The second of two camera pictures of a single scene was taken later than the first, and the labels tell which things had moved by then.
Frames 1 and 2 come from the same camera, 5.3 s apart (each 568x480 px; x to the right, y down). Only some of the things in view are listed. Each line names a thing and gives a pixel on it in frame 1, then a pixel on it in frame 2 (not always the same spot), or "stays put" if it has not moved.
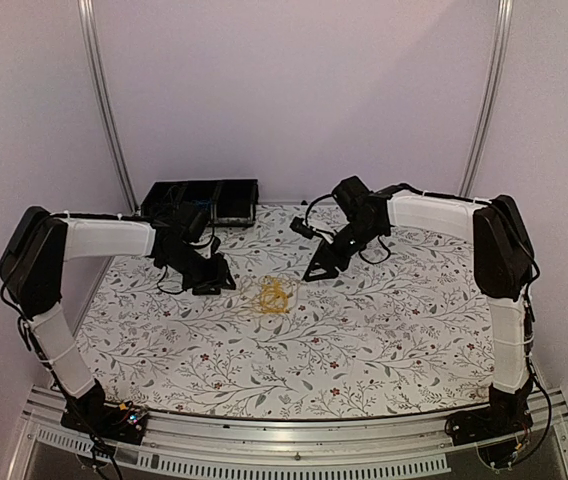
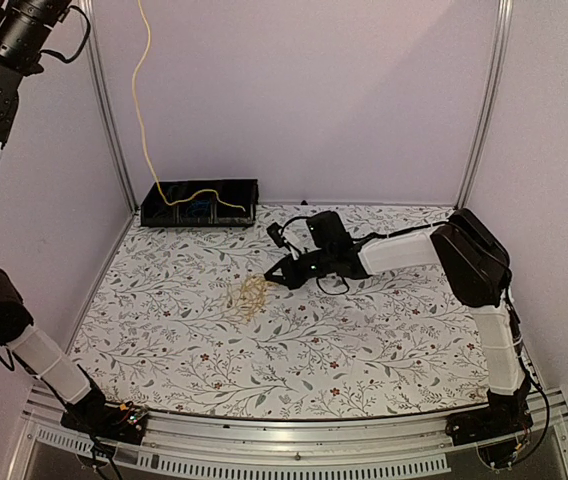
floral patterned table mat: (406, 330) stays put
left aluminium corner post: (85, 15) stays put
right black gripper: (323, 255) -> (292, 278)
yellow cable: (273, 298) -> (145, 133)
